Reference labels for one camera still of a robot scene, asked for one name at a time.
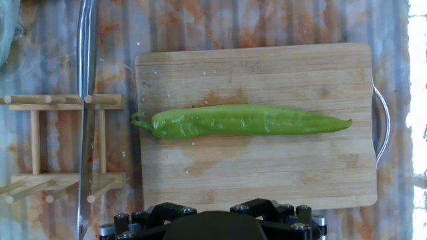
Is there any clear plastic bag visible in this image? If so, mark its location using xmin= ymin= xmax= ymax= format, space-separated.
xmin=0 ymin=0 xmax=26 ymax=67

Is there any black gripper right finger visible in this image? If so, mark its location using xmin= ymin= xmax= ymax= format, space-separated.
xmin=229 ymin=198 xmax=328 ymax=240

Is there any steel cleaver knife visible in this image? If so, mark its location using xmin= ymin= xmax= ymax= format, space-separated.
xmin=75 ymin=0 xmax=99 ymax=240

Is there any wooden cutting board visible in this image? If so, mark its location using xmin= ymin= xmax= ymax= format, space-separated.
xmin=134 ymin=42 xmax=391 ymax=211

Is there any wooden peg rack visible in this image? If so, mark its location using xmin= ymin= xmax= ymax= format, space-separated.
xmin=0 ymin=93 xmax=127 ymax=205

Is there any marble pattern plastic mat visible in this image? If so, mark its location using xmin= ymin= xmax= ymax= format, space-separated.
xmin=0 ymin=0 xmax=414 ymax=240

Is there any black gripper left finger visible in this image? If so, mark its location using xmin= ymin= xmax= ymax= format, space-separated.
xmin=99 ymin=201 xmax=198 ymax=240

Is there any long green chili pepper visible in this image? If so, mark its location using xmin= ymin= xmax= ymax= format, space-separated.
xmin=129 ymin=103 xmax=353 ymax=141

